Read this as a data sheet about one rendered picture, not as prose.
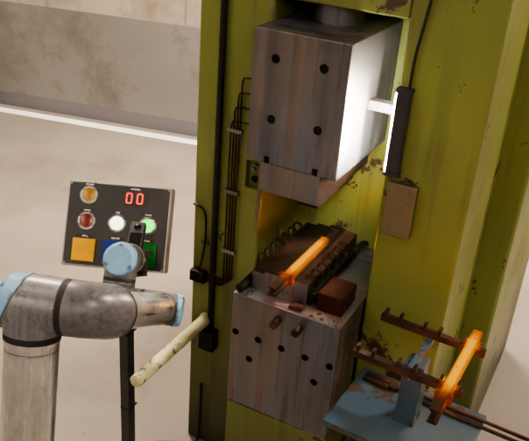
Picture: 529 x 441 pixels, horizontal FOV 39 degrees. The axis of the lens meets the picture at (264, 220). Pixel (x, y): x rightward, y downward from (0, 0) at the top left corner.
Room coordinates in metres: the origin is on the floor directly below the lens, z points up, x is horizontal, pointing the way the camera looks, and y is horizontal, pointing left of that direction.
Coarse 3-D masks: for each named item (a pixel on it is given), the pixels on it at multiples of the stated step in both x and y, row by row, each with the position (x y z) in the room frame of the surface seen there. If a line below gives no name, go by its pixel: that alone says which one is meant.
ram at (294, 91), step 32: (256, 32) 2.12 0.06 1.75; (288, 32) 2.07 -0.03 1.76; (320, 32) 2.10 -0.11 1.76; (352, 32) 2.13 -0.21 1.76; (384, 32) 2.22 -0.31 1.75; (256, 64) 2.11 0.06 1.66; (288, 64) 2.07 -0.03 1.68; (320, 64) 2.03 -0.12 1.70; (352, 64) 2.00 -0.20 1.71; (384, 64) 2.26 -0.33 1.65; (256, 96) 2.11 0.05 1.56; (288, 96) 2.06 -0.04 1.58; (320, 96) 2.02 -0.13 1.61; (352, 96) 2.03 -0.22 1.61; (384, 96) 2.30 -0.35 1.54; (256, 128) 2.11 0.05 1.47; (288, 128) 2.06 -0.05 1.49; (320, 128) 2.02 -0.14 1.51; (352, 128) 2.06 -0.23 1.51; (384, 128) 2.34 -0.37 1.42; (288, 160) 2.06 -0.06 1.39; (320, 160) 2.01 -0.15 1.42; (352, 160) 2.09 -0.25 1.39
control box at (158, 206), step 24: (72, 192) 2.19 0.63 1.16; (96, 192) 2.19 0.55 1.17; (120, 192) 2.19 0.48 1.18; (144, 192) 2.19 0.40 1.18; (168, 192) 2.20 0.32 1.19; (72, 216) 2.15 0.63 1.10; (96, 216) 2.15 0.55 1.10; (120, 216) 2.15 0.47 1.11; (144, 216) 2.16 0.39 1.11; (168, 216) 2.16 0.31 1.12; (72, 240) 2.11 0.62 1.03; (96, 240) 2.12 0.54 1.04; (120, 240) 2.12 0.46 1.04; (168, 240) 2.14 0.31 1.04; (72, 264) 2.07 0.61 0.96; (96, 264) 2.08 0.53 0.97; (168, 264) 2.15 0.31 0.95
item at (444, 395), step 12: (480, 336) 1.77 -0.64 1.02; (468, 348) 1.70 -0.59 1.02; (456, 360) 1.64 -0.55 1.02; (468, 360) 1.65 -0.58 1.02; (456, 372) 1.59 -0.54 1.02; (444, 384) 1.54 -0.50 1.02; (444, 396) 1.48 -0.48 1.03; (432, 408) 1.43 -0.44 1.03; (444, 408) 1.48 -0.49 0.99; (432, 420) 1.42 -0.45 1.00
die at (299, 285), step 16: (320, 224) 2.44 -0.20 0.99; (288, 240) 2.32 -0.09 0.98; (304, 240) 2.31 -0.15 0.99; (336, 240) 2.33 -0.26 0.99; (352, 240) 2.35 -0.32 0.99; (288, 256) 2.19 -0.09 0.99; (320, 256) 2.20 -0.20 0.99; (256, 272) 2.09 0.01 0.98; (272, 272) 2.08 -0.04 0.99; (304, 272) 2.09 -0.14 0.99; (256, 288) 2.09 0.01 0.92; (288, 288) 2.04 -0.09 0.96; (304, 288) 2.01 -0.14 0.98; (304, 304) 2.01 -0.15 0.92
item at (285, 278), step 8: (320, 240) 2.29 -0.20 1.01; (312, 248) 2.22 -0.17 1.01; (320, 248) 2.24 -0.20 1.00; (304, 256) 2.16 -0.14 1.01; (312, 256) 2.18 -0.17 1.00; (296, 264) 2.11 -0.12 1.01; (304, 264) 2.13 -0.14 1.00; (280, 272) 2.04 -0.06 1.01; (288, 272) 2.05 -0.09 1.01; (296, 272) 2.07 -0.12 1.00; (280, 280) 1.99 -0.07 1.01; (288, 280) 2.02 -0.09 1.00; (272, 288) 1.95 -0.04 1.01; (280, 288) 1.99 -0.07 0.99; (272, 296) 1.95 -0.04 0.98
